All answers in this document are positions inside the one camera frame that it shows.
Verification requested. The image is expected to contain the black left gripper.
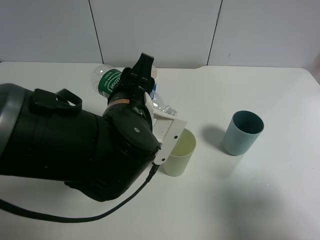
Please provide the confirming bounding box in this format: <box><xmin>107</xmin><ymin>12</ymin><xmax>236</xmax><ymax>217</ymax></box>
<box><xmin>106</xmin><ymin>52</ymin><xmax>155</xmax><ymax>113</ymax></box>

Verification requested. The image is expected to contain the clear bottle green label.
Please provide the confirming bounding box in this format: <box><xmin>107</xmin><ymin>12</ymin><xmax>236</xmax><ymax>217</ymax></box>
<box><xmin>91</xmin><ymin>64</ymin><xmax>177</xmax><ymax>117</ymax></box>

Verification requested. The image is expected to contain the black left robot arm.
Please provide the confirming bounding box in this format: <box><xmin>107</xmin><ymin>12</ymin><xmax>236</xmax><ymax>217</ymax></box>
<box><xmin>0</xmin><ymin>53</ymin><xmax>161</xmax><ymax>202</ymax></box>

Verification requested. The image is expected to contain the blue sleeved white cup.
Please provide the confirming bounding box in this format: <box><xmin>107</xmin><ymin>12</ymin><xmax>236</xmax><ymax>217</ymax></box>
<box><xmin>148</xmin><ymin>65</ymin><xmax>159</xmax><ymax>99</ymax></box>

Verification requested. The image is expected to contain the pale yellow plastic cup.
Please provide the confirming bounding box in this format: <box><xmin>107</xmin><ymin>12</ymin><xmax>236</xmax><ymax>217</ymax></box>
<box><xmin>163</xmin><ymin>128</ymin><xmax>197</xmax><ymax>177</ymax></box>

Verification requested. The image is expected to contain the teal blue plastic cup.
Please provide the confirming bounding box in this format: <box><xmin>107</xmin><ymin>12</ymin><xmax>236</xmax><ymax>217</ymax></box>
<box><xmin>222</xmin><ymin>110</ymin><xmax>265</xmax><ymax>156</ymax></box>

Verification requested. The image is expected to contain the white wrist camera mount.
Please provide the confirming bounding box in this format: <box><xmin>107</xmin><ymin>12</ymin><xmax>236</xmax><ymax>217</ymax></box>
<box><xmin>144</xmin><ymin>90</ymin><xmax>187</xmax><ymax>165</ymax></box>

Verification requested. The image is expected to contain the black braided cable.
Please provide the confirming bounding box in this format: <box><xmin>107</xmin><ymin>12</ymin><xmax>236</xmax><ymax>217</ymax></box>
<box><xmin>0</xmin><ymin>163</ymin><xmax>159</xmax><ymax>224</ymax></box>

